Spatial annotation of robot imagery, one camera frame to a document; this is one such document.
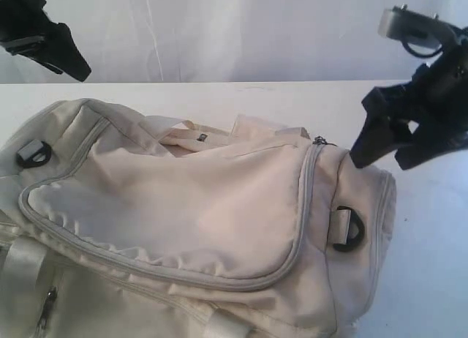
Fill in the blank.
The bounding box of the beige duffel bag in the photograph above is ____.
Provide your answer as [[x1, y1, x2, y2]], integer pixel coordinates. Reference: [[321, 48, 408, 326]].
[[1, 99, 396, 337]]

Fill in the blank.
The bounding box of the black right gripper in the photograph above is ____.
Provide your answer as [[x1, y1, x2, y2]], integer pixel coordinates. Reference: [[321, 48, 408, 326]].
[[350, 41, 467, 170]]

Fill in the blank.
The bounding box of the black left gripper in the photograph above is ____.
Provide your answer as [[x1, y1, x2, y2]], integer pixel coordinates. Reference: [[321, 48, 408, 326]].
[[1, 0, 91, 80]]

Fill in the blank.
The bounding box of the white backdrop curtain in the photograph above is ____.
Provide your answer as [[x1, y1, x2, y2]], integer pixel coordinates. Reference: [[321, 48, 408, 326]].
[[0, 0, 468, 86]]

